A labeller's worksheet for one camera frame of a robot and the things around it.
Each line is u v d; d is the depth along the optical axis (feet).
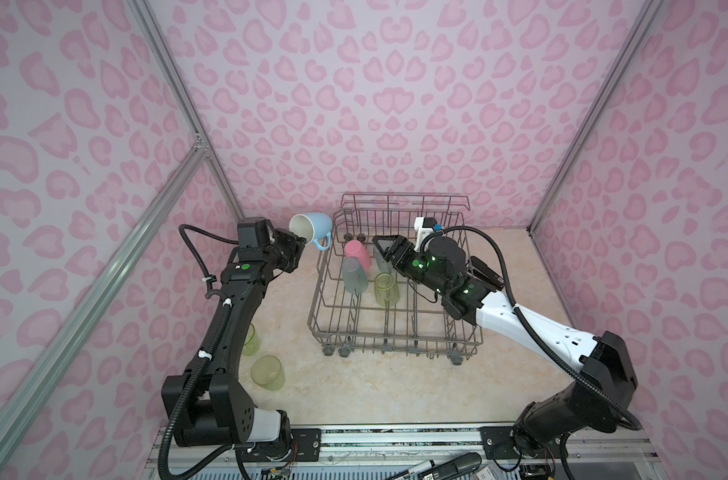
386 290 3.19
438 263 1.83
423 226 2.22
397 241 2.11
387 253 2.12
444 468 2.19
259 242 1.99
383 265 2.13
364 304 3.33
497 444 2.40
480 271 3.42
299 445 2.38
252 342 2.70
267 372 2.70
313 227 2.46
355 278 3.07
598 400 1.27
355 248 3.13
